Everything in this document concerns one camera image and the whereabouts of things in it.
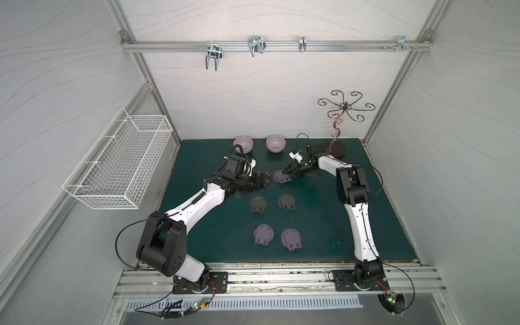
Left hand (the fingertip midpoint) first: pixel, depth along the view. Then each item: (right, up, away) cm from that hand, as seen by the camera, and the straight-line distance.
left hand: (268, 184), depth 82 cm
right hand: (+8, +3, +24) cm, 25 cm away
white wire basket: (-53, +7, -13) cm, 55 cm away
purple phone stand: (+7, +1, +22) cm, 23 cm away
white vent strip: (-33, -43, -10) cm, 55 cm away
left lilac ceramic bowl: (-12, +20, +32) cm, 39 cm away
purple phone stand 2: (-2, -22, +3) cm, 22 cm away
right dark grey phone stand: (+9, -10, +14) cm, 19 cm away
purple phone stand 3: (+10, -23, +2) cm, 25 cm away
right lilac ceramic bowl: (+5, +19, +33) cm, 38 cm away
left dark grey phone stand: (-5, -11, +12) cm, 16 cm away
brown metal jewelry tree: (+40, +17, +32) cm, 54 cm away
